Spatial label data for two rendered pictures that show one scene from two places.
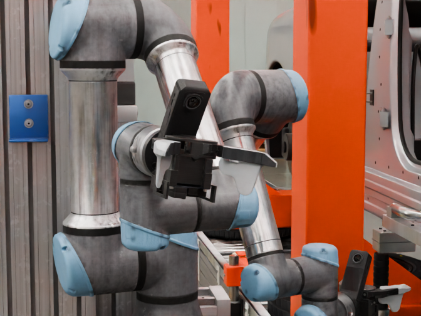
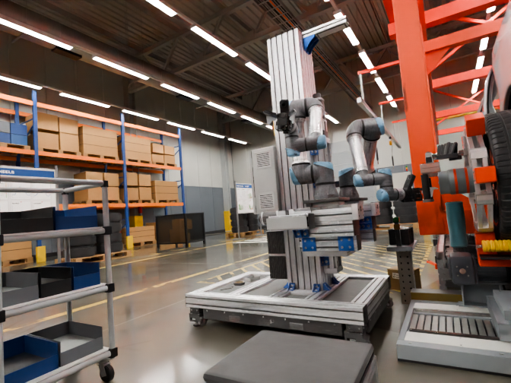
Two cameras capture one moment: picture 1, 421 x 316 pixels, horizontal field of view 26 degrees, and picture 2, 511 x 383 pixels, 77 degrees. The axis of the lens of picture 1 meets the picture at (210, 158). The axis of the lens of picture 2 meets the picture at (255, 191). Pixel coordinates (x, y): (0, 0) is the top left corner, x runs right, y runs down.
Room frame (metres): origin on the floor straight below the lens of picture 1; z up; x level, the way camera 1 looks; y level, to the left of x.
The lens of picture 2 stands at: (-0.10, -0.85, 0.76)
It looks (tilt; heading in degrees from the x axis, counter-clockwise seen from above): 4 degrees up; 40
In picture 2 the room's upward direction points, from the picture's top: 5 degrees counter-clockwise
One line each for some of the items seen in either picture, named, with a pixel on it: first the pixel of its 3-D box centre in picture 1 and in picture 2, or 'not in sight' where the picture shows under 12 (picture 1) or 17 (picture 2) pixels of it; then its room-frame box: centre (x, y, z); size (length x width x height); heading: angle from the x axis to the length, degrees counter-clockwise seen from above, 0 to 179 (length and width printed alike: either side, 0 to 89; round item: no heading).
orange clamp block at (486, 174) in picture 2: not in sight; (484, 175); (1.65, -0.72, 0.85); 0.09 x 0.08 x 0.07; 10
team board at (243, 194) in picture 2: not in sight; (249, 209); (8.32, 6.59, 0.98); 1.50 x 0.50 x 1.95; 9
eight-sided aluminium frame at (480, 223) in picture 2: not in sight; (477, 178); (1.96, -0.66, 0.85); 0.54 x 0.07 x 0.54; 10
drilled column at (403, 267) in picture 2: not in sight; (406, 274); (2.51, -0.09, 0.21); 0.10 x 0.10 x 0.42; 10
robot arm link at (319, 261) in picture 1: (313, 272); (382, 178); (1.83, -0.21, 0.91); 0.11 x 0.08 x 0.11; 125
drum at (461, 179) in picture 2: not in sight; (461, 180); (1.95, -0.59, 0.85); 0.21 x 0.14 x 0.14; 100
